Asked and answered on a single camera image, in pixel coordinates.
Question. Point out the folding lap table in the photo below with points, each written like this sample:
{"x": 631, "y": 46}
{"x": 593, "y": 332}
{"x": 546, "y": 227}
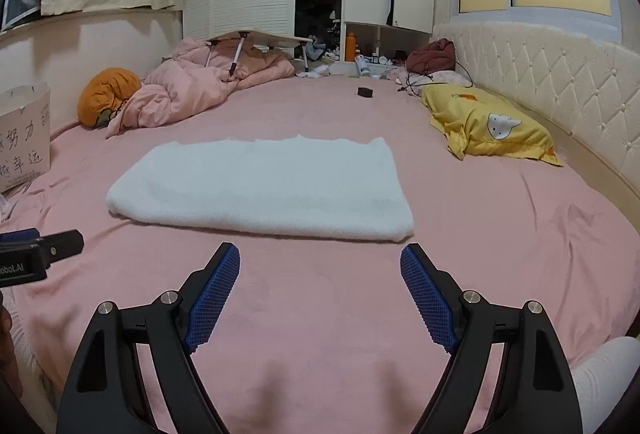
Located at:
{"x": 270, "y": 37}

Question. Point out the white printed paper bag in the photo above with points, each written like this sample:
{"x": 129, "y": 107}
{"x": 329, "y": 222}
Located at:
{"x": 22, "y": 138}

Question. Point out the dark red bag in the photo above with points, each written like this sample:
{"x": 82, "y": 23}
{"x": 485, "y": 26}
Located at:
{"x": 432, "y": 56}

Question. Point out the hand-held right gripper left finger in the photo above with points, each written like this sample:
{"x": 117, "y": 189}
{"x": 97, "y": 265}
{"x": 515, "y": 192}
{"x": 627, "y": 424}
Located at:
{"x": 212, "y": 299}

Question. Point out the orange pumpkin pillow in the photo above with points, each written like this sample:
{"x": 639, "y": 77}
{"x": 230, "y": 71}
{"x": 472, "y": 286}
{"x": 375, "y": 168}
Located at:
{"x": 102, "y": 96}

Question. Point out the pink bed sheet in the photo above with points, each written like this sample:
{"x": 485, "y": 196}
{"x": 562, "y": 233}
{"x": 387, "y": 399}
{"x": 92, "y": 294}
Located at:
{"x": 475, "y": 224}

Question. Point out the white spray bottle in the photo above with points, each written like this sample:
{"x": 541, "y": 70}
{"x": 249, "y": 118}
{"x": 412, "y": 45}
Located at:
{"x": 361, "y": 66}

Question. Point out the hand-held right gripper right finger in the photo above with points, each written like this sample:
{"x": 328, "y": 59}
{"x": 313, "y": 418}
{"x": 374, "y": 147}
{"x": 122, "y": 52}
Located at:
{"x": 427, "y": 299}

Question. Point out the small black box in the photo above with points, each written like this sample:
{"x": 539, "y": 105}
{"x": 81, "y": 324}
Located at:
{"x": 365, "y": 92}

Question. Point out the person's leg in white pants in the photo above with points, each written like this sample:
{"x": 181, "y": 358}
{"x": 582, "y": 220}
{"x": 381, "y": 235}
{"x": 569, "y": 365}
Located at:
{"x": 605, "y": 384}

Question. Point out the pink quilt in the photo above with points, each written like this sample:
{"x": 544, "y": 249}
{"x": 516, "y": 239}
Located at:
{"x": 200, "y": 78}

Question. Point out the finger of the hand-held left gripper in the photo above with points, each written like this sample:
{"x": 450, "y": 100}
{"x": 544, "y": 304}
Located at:
{"x": 65, "y": 244}
{"x": 17, "y": 235}

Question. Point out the yellow cat-print pillow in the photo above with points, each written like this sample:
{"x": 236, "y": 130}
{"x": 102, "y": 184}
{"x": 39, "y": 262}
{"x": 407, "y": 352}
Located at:
{"x": 480, "y": 123}

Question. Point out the cream tufted headboard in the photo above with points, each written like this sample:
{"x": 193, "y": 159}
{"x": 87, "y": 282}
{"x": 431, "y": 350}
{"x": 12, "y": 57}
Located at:
{"x": 550, "y": 83}

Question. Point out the white fluffy sweater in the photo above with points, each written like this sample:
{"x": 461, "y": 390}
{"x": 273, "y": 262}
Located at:
{"x": 260, "y": 186}

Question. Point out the orange bottle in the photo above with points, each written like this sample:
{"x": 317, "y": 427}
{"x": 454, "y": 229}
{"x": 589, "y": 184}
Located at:
{"x": 351, "y": 47}

